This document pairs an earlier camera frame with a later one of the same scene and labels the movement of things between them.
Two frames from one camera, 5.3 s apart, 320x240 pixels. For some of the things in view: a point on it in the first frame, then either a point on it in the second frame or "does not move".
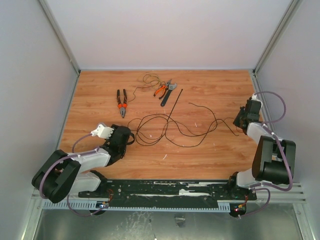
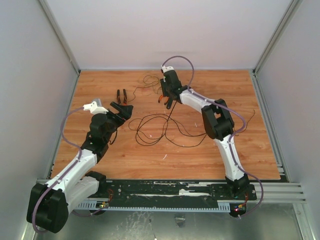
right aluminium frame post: x=292 y=9 does not move
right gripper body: x=240 y=117 to x=169 y=91
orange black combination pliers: x=122 y=106 does not move
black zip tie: x=173 y=109 does not move
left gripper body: x=115 y=127 to x=114 y=120
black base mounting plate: x=169 y=193 does not move
